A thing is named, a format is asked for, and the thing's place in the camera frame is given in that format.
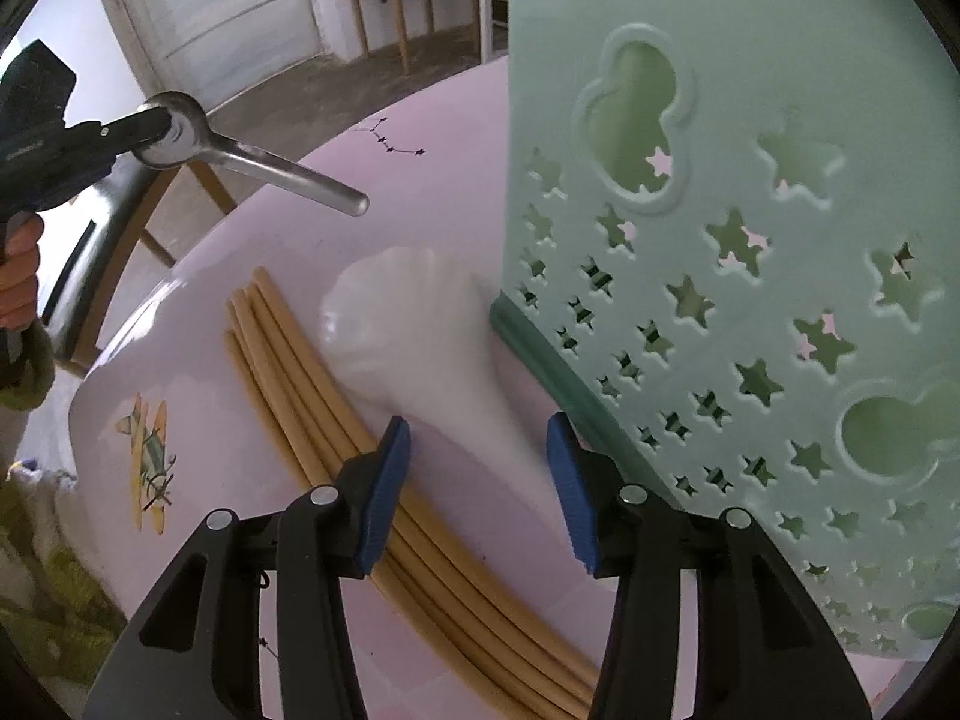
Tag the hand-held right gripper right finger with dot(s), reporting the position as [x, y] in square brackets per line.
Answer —
[570, 495]

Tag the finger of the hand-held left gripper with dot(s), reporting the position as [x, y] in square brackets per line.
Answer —
[112, 133]

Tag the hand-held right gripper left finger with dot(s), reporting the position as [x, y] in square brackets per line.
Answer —
[386, 487]

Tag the large white ceramic spoon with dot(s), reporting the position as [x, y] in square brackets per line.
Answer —
[420, 330]

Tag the metal spoon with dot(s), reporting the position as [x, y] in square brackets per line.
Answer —
[300, 180]

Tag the green star-cutout utensil holder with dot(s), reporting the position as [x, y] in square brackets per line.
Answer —
[712, 52]

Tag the person's left hand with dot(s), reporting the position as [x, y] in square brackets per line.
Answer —
[19, 277]

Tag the white door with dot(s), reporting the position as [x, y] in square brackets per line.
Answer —
[225, 15]

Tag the wooden chair with black backrest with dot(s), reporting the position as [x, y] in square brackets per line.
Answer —
[71, 292]

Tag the person's green patterned clothing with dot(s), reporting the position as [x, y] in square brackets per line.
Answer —
[52, 600]

